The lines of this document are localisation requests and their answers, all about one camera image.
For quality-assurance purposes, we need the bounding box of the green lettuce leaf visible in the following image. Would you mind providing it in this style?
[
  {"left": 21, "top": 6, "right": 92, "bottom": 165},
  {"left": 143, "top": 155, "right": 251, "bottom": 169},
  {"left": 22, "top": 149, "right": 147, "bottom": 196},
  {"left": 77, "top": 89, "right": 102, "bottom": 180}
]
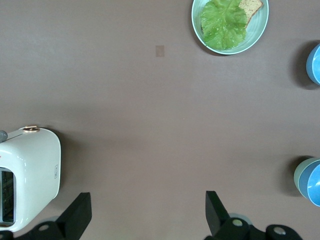
[{"left": 199, "top": 0, "right": 249, "bottom": 50}]

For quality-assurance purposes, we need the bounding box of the pale green bowl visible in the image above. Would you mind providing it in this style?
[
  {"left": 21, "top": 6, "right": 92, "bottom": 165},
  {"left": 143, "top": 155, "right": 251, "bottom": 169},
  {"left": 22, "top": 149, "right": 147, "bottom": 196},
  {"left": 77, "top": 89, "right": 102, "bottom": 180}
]
[{"left": 293, "top": 157, "right": 320, "bottom": 199}]

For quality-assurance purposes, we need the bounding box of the brown tape patch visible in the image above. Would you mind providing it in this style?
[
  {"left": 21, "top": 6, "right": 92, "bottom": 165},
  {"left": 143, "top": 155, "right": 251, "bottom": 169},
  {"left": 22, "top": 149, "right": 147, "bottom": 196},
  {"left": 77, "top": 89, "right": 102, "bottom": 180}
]
[{"left": 155, "top": 44, "right": 166, "bottom": 58}]

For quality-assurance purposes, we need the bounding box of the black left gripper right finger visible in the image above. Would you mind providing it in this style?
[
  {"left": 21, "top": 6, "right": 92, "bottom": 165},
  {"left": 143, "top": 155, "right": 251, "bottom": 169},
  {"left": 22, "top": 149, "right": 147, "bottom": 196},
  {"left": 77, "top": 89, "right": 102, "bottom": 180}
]
[{"left": 203, "top": 190, "right": 304, "bottom": 240}]

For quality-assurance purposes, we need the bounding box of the cream white toaster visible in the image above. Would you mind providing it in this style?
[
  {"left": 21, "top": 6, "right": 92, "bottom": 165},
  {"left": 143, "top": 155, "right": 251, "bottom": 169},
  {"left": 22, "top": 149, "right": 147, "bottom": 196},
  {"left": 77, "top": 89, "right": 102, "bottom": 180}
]
[{"left": 0, "top": 124, "right": 62, "bottom": 232}]

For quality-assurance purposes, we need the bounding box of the brown bread slice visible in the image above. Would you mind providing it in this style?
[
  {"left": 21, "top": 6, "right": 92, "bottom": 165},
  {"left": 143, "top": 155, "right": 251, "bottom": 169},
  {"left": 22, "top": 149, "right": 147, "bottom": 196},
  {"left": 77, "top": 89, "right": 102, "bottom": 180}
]
[{"left": 238, "top": 0, "right": 264, "bottom": 29}]

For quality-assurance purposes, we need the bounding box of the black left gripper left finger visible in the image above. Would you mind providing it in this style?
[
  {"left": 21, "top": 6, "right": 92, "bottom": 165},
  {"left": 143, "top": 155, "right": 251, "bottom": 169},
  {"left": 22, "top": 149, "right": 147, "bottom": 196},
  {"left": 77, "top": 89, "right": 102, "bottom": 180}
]
[{"left": 0, "top": 191, "right": 93, "bottom": 240}]

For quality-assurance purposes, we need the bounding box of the pale green plate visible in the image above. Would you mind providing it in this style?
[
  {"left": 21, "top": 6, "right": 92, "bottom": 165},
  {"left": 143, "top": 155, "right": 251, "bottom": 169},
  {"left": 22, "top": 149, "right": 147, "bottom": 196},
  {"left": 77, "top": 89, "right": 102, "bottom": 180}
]
[{"left": 191, "top": 0, "right": 270, "bottom": 56}]

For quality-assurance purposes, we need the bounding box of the blue bowl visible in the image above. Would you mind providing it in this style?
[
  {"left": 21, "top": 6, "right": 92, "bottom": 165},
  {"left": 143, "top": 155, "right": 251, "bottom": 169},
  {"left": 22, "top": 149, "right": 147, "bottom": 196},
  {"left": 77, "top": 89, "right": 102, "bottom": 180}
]
[
  {"left": 298, "top": 159, "right": 320, "bottom": 208},
  {"left": 305, "top": 42, "right": 320, "bottom": 85}
]

